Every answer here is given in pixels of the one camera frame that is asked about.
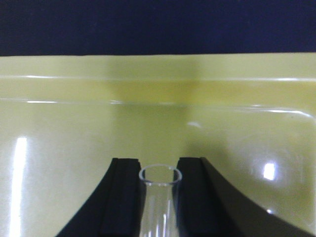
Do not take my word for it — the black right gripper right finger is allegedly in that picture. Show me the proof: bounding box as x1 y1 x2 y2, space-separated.
177 157 311 237

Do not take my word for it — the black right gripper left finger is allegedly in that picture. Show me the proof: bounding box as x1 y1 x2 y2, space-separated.
58 158 141 237

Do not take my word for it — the yellow plastic tray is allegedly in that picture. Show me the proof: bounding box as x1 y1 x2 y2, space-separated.
0 53 316 237

